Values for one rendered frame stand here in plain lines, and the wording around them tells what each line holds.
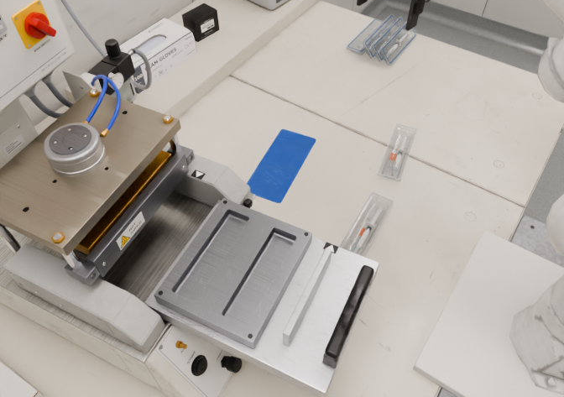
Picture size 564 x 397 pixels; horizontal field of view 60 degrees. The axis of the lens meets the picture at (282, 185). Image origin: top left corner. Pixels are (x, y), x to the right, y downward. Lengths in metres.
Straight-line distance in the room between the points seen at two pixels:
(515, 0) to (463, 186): 1.96
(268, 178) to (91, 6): 0.68
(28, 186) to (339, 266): 0.47
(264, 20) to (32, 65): 0.90
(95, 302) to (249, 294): 0.22
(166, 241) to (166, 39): 0.72
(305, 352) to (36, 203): 0.43
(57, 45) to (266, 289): 0.51
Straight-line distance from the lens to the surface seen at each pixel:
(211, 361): 0.89
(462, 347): 0.99
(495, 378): 0.99
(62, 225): 0.72
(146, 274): 0.85
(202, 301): 0.73
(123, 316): 0.75
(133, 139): 0.79
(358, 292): 0.72
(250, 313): 0.73
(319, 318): 0.74
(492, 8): 3.13
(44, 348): 1.06
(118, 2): 1.55
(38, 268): 0.83
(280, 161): 1.21
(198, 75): 1.41
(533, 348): 0.99
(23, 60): 0.85
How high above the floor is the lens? 1.64
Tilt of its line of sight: 50 degrees down
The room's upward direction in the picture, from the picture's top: 1 degrees counter-clockwise
